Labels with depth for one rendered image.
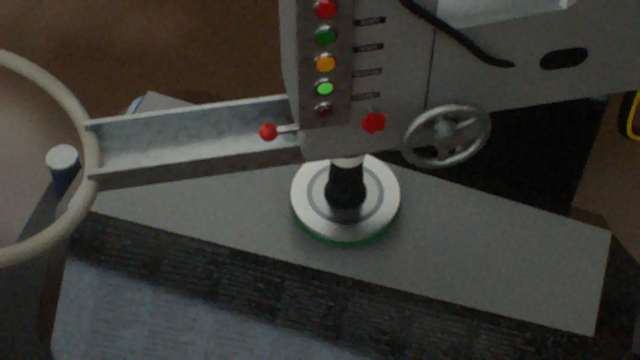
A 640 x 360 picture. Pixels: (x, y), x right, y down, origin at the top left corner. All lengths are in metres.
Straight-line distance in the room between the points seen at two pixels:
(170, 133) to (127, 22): 1.89
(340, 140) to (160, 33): 2.02
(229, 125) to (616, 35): 0.67
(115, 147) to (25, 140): 1.57
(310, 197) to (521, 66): 0.52
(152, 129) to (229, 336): 0.45
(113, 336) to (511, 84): 0.94
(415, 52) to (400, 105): 0.11
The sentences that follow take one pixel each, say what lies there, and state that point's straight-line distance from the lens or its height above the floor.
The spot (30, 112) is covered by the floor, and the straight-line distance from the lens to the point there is 3.24.
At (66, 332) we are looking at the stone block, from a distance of 1.93.
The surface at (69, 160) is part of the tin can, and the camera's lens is 2.86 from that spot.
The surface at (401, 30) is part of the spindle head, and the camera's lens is 1.31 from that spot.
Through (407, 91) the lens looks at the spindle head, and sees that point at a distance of 1.40.
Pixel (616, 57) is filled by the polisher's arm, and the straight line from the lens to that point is 1.54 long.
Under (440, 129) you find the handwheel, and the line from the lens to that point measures 1.42.
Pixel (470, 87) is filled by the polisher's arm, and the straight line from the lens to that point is 1.46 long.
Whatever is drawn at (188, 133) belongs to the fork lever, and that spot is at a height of 1.08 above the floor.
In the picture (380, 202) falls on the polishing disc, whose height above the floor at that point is 0.89.
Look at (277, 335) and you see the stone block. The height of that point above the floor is 0.72.
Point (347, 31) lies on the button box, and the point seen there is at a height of 1.43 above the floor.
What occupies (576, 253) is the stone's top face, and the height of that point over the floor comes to 0.83.
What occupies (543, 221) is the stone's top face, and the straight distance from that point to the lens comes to 1.84.
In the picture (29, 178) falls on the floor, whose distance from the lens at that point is 3.05.
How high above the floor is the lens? 2.29
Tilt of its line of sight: 52 degrees down
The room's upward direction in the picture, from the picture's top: straight up
